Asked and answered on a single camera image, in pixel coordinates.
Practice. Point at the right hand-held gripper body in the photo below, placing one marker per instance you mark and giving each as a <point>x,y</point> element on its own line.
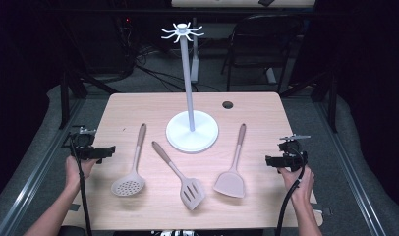
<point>294,154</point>

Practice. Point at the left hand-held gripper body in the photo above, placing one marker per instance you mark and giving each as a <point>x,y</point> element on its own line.
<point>82,141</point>

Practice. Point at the beige perforated skimmer spoon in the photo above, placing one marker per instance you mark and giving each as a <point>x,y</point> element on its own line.
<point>141,136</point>

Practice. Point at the beige slotted spatula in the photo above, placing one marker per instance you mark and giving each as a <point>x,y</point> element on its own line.
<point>161,151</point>

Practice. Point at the white utensil rack stand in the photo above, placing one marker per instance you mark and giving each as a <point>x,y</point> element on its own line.
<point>181,137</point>

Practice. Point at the person's right hand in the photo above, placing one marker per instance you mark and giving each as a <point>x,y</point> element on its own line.
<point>300,185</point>

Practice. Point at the person's left hand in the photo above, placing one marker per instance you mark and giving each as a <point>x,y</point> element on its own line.
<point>74,172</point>

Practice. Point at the black metal stand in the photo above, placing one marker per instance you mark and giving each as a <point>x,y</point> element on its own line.
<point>65,98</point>
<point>333,98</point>

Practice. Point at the beige solid spatula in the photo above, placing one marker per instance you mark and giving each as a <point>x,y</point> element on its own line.
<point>230,185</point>

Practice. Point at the grey tape piece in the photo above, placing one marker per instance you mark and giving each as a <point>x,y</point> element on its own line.
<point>74,207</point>

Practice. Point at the black chair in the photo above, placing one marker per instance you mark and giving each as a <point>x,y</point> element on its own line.
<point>263,42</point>

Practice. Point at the aluminium floor rail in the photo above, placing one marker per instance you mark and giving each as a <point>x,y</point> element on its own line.
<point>348,164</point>
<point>40,170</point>

